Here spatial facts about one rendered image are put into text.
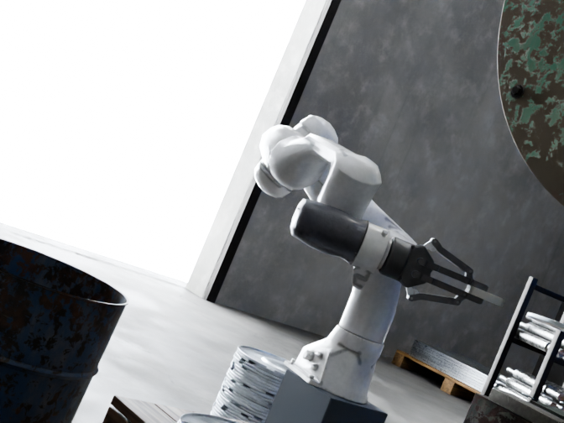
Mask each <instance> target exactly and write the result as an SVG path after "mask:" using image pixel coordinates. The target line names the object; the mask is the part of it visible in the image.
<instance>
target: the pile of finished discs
mask: <svg viewBox="0 0 564 423"><path fill-rule="evenodd" d="M178 423H238V422H236V421H233V420H229V419H226V418H222V417H219V416H215V415H208V414H203V413H186V414H183V415H182V416H181V417H180V419H179V420H178Z"/></svg>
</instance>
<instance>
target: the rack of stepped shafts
mask: <svg viewBox="0 0 564 423"><path fill-rule="evenodd" d="M537 281H538V279H536V278H534V277H531V276H530V277H529V279H528V281H527V284H526V286H525V289H524V291H523V294H522V296H521V298H520V301H519V304H518V305H517V308H516V310H515V312H514V315H513V318H512V320H511V322H510V324H509V328H508V330H507V332H506V334H505V336H504V340H503V341H502V344H501V346H500V348H499V351H498V354H497V356H496V358H495V360H494V362H493V366H492V367H491V370H490V372H489V375H488V377H487V380H486V382H485V385H484V386H483V390H482V392H481V394H482V395H486V396H489V395H490V393H491V390H492V388H496V389H500V390H503V391H505V392H509V393H511V394H514V395H516V396H518V397H520V398H521V399H523V400H526V401H528V402H530V400H533V401H536V402H539V403H542V404H544V405H549V406H552V407H555V408H557V409H560V410H564V404H563V403H561V401H562V402H564V383H563V385H562V387H561V386H559V385H557V384H555V383H553V382H549V381H547V377H548V375H549V372H550V371H551V367H552V365H553V363H556V364H559V365H561V366H563V367H564V332H562V331H560V330H557V329H556V328H553V327H551V326H547V325H545V324H543V323H540V322H538V321H535V320H533V319H531V318H529V317H528V316H527V315H526V319H528V320H530V321H532V322H533V323H531V322H530V323H527V324H526V323H524V322H522V321H521V320H522V317H523V315H524V313H525V310H526V307H527V305H528V304H529V301H530V297H531V296H532V294H533V291H534V290H536V291H538V292H541V293H542V294H544V295H548V296H550V297H551V298H554V299H556V300H559V301H561V302H563V303H564V296H562V295H558V294H557V293H554V292H552V291H550V290H547V289H545V288H543V287H540V286H539V285H537ZM519 326H521V327H523V328H524V329H525V331H524V330H522V329H518V327H519ZM511 343H514V344H517V345H519V346H521V347H524V348H527V349H529V350H531V351H533V352H536V353H539V354H541V355H544V356H545V359H544V361H543V363H542V365H541V367H540V371H539V373H538V375H537V377H536V376H534V375H532V374H530V373H527V372H523V371H521V370H520V369H516V370H514V369H512V368H507V372H508V373H511V374H513V378H512V377H509V378H507V377H505V376H503V375H500V376H499V372H500V370H501V368H502V366H503V363H504V360H505V358H506V356H507V353H508V351H509V348H510V346H511ZM498 376H499V379H500V380H502V381H504V382H505V384H506V385H504V384H501V383H499V384H496V383H495V382H496V380H497V377H498ZM522 393H524V394H527V395H529V396H530V397H532V398H534V399H532V398H530V397H528V396H526V395H523V394H522ZM542 395H546V396H548V397H550V398H552V399H553V401H554V402H556V403H557V404H555V403H552V402H550V401H549V400H547V399H546V397H544V396H542Z"/></svg>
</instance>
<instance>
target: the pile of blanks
mask: <svg viewBox="0 0 564 423"><path fill-rule="evenodd" d="M283 377H284V376H281V375H279V374H277V373H274V372H272V371H271V370H268V369H266V368H263V367H261V366H259V365H258V364H256V363H254V362H252V361H251V360H249V359H247V358H246V357H244V356H243V355H242V354H241V353H240V352H239V351H238V350H237V351H236V352H235V353H234V355H233V360H232V361H231V366H230V368H229V369H228V371H227V376H226V377H225V379H224V381H223V383H222V387H221V390H220V391H219V393H218V396H217V399H216V401H215V403H214V404H213V407H212V411H211V413H210V415H216V416H221V417H225V418H229V419H234V420H241V421H246V422H250V423H264V422H265V421H266V418H267V416H268V414H269V411H270V408H271V406H272V404H273V402H274V398H275V396H276V395H277V392H278V390H279V387H280V385H281V382H282V380H283Z"/></svg>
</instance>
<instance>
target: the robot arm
mask: <svg viewBox="0 0 564 423"><path fill-rule="evenodd" d="M259 147H260V151H261V155H262V159H261V160H260V161H259V163H258V165H257V166H256V167H255V169H254V178H255V180H256V181H257V183H258V185H259V187H260V188H261V190H262V191H264V192H265V193H266V194H268V195H270V196H273V197H277V198H283V197H284V196H286V195H288V194H289V193H291V191H292V190H301V189H305V192H306V194H307V195H308V196H309V198H310V200H308V199H303V200H302V201H301V202H300V203H299V205H298V206H297V208H296V210H295V214H294V216H293V218H292V222H291V225H290V230H291V235H292V236H294V237H295V238H297V239H299V240H300V241H302V242H303V243H305V244H306V245H308V246H309V247H311V248H314V249H316V250H318V251H320V252H322V253H325V254H327V255H331V256H335V257H340V258H341V259H343V260H344V261H346V262H347V263H349V264H350V265H352V266H353V277H352V286H353V288H352V293H351V295H350V298H349V300H348V303H347V306H346V308H345V311H344V312H343V315H342V319H341V320H340V323H339V325H337V326H336V327H335V328H334V329H333V331H332V332H331V333H330V335H329V336H328V337H327V338H324V339H322V340H320V341H317V342H313V343H311V344H308V345H306V346H304V347H303V348H302V350H301V352H300V355H299V356H298V358H297V359H293V358H292V359H291V361H285V362H284V364H285V365H286V366H287V367H288V368H290V369H291V370H292V371H294V372H295V373H296V374H298V375H299V376H300V377H301V378H303V379H304V380H305V381H306V382H307V383H308V384H312V385H314V386H316V387H318V388H320V389H324V390H325V391H327V392H329V393H332V394H334V395H336V396H339V397H342V398H344V399H346V400H350V401H353V402H356V403H359V404H363V405H364V404H366V403H367V400H368V390H369V387H370V384H371V381H372V377H373V372H374V369H375V366H376V362H377V360H378V359H379V357H380V354H381V352H382V350H383V348H384V340H385V338H386V336H387V334H388V332H389V329H390V326H391V324H392V321H393V319H394V316H395V313H396V307H397V304H398V299H399V296H400V288H401V285H403V286H404V287H405V288H406V292H407V296H406V299H407V300H409V301H416V300H428V301H434V302H439V303H444V304H450V305H455V306H459V305H460V304H461V302H462V301H463V300H465V299H467V300H470V301H473V302H475V303H477V304H482V303H483V300H486V301H489V302H491V303H493V304H495V305H497V306H501V307H502V306H503V305H504V302H505V299H502V298H500V297H498V296H496V295H492V294H490V293H488V292H487V291H488V286H487V285H485V284H482V283H480V282H477V281H476V280H474V279H473V269H472V268H470V267H469V266H467V265H466V264H465V263H464V262H463V261H461V260H460V259H458V258H457V257H455V256H454V255H453V254H451V253H450V252H448V251H447V250H445V249H444V248H443V247H442V246H441V244H440V243H439V241H438V240H437V239H436V238H431V239H430V241H429V242H428V243H426V244H424V245H421V244H416V242H415V241H414V240H413V239H412V238H411V237H410V236H409V235H408V234H407V233H406V232H405V231H404V230H403V229H402V228H401V227H399V226H398V225H397V224H396V223H395V222H394V221H393V220H392V219H391V218H390V217H389V216H388V215H387V214H386V213H385V212H384V211H382V210H381V209H380V208H379V207H378V206H377V205H376V204H375V202H374V201H373V200H372V199H373V196H374V195H375V193H376V191H377V190H378V188H379V187H380V185H381V184H382V181H381V174H380V172H379V167H378V166H377V165H376V164H375V163H374V162H373V161H372V160H370V159H368V158H367V157H364V156H361V155H357V154H355V153H354V152H352V151H350V150H349V149H346V148H344V147H343V146H341V145H340V144H339V143H338V137H337V134H336V131H335V129H334V128H333V127H332V125H331V124H330V123H329V122H328V121H326V120H325V119H323V118H322V117H318V116H313V115H310V116H308V117H306V118H304V119H303V120H301V121H300V123H299V124H298V125H296V126H295V127H294V128H292V127H290V126H285V125H277V126H274V127H272V128H270V129H268V130H267V131H266V132H265V133H263V135H262V138H261V142H260V145H259ZM427 249H430V250H431V251H433V252H434V251H437V252H438V253H439V254H440V255H441V256H442V257H444V258H445V259H447V260H448V261H449V262H451V263H452V264H454V265H455V266H457V267H458V268H459V269H460V270H461V271H463V272H464V273H465V276H464V275H461V274H458V273H456V272H454V271H451V270H450V269H446V268H443V267H441V266H440V265H437V264H435V263H434V260H433V259H432V257H431V256H430V254H429V252H428V251H427ZM432 270H434V271H436V272H438V273H441V274H444V275H446V276H448V277H451V278H453V279H456V280H458V281H461V282H463V283H465V284H467V285H468V286H467V288H466V289H465V291H463V290H460V289H458V288H456V287H454V286H451V285H448V284H446V283H444V282H441V281H440V280H438V279H434V278H432V277H431V272H432ZM426 282H427V283H429V284H431V285H434V286H437V287H439V288H441V289H444V290H447V291H449V292H451V293H453V294H455V295H457V296H456V297H455V298H453V297H448V296H442V295H432V294H427V293H420V292H418V290H415V289H412V287H413V286H417V285H423V284H425V283H426Z"/></svg>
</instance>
